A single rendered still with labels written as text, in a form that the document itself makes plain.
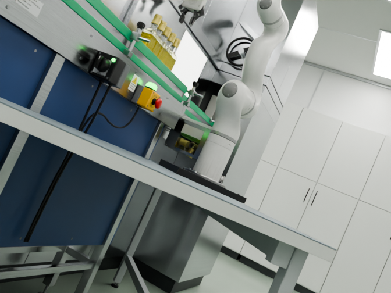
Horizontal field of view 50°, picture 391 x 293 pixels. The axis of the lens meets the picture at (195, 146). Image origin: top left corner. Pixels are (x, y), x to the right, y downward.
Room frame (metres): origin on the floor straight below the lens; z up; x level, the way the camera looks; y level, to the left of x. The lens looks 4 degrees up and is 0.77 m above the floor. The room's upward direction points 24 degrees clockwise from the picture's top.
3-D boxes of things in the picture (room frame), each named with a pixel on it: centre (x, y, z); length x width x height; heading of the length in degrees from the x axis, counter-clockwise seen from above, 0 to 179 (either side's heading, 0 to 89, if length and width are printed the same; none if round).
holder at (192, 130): (2.10, 0.04, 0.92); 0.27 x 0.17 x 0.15; 68
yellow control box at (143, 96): (1.59, 0.24, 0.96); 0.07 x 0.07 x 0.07; 68
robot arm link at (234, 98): (1.74, -0.07, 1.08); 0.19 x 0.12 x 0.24; 149
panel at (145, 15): (2.24, 0.33, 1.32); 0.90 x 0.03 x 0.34; 158
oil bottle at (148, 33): (1.78, 0.37, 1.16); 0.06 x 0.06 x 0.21; 67
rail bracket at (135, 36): (1.44, 0.32, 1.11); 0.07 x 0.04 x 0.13; 68
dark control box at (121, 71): (1.33, 0.35, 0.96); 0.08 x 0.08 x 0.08; 68
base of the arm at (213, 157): (1.77, -0.09, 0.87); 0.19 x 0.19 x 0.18
